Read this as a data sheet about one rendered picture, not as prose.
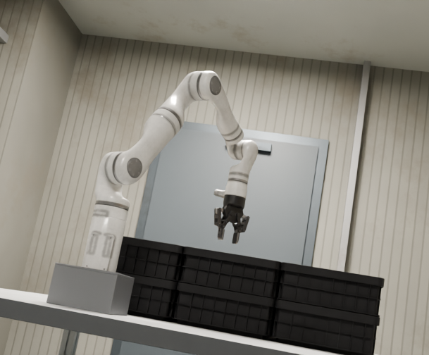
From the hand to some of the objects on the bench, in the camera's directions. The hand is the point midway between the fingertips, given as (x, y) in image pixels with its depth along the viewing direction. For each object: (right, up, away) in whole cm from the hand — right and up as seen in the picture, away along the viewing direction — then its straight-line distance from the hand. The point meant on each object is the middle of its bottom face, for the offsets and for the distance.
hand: (227, 237), depth 204 cm
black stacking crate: (+29, -33, -16) cm, 47 cm away
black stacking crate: (-30, -25, -4) cm, 39 cm away
